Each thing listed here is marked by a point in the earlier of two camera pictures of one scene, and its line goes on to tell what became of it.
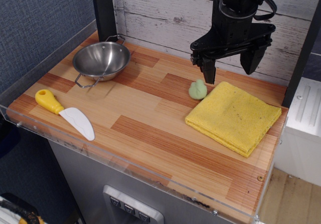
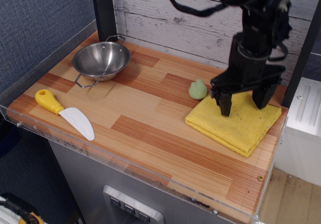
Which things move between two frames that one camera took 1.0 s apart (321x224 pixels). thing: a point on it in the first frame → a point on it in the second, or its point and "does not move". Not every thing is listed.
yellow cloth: x=232 y=116 does not move
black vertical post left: x=104 y=10 does not move
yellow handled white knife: x=75 y=115 does not move
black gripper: x=228 y=34 → x=249 y=58
